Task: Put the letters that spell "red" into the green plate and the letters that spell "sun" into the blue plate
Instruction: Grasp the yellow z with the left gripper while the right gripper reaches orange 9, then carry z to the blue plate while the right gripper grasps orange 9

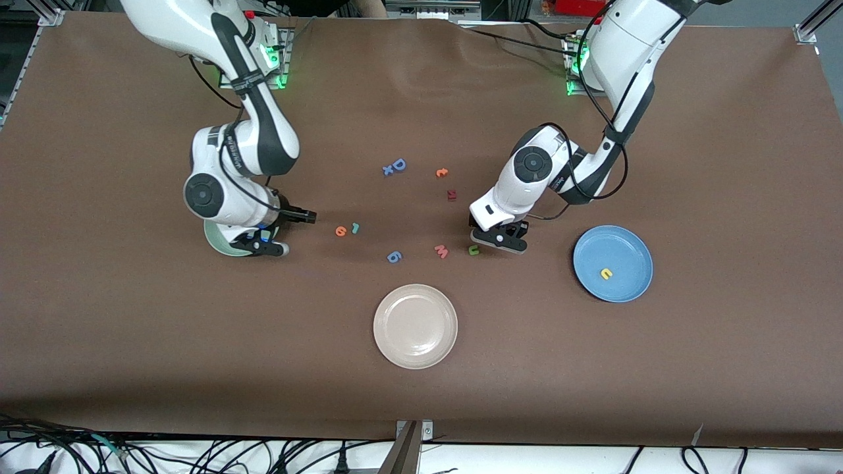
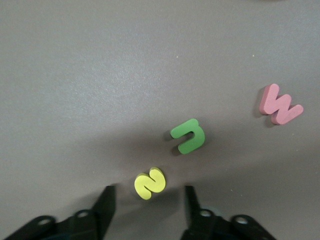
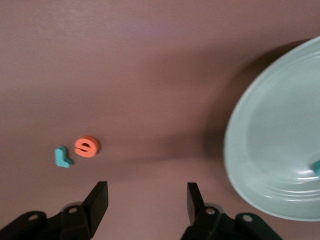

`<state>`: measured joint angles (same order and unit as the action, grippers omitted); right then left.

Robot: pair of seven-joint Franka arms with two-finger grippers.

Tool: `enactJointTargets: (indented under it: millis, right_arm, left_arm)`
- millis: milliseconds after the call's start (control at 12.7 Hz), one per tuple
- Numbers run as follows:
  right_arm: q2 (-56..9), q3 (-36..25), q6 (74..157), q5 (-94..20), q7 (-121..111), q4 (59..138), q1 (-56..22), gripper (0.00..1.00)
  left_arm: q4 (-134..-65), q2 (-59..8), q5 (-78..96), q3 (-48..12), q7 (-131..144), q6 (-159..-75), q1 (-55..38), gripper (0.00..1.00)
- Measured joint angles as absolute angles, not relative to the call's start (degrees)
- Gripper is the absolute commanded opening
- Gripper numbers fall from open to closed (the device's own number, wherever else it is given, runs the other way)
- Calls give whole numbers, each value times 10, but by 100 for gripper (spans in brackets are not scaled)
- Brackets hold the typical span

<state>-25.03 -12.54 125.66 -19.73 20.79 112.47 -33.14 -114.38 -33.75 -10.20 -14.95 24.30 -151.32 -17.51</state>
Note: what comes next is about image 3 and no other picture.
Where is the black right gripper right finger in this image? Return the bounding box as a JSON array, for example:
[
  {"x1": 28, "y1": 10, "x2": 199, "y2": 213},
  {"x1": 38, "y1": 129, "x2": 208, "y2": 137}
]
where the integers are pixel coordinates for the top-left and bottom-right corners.
[{"x1": 179, "y1": 182, "x2": 284, "y2": 240}]

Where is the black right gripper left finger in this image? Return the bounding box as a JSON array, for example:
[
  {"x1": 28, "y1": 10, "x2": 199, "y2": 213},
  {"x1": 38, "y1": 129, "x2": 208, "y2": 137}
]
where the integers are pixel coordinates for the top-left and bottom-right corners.
[{"x1": 0, "y1": 180, "x2": 109, "y2": 240}]

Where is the orange foam letter e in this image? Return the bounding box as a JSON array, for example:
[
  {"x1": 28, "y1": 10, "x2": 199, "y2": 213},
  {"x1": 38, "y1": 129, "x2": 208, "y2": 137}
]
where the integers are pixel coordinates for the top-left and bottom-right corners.
[{"x1": 74, "y1": 135, "x2": 100, "y2": 159}]

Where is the teal foam letter r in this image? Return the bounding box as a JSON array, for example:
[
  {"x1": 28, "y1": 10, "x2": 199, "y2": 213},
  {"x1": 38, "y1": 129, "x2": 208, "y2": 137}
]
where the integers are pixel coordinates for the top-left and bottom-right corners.
[{"x1": 54, "y1": 145, "x2": 75, "y2": 168}]

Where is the teal foam letter p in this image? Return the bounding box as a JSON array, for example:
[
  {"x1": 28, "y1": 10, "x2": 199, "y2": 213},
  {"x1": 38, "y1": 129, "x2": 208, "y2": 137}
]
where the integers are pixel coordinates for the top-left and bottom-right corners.
[{"x1": 310, "y1": 159, "x2": 320, "y2": 179}]

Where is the mint green plate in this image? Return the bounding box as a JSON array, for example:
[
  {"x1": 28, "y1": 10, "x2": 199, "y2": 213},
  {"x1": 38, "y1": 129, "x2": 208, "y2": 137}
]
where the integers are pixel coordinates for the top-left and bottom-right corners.
[{"x1": 223, "y1": 35, "x2": 320, "y2": 222}]

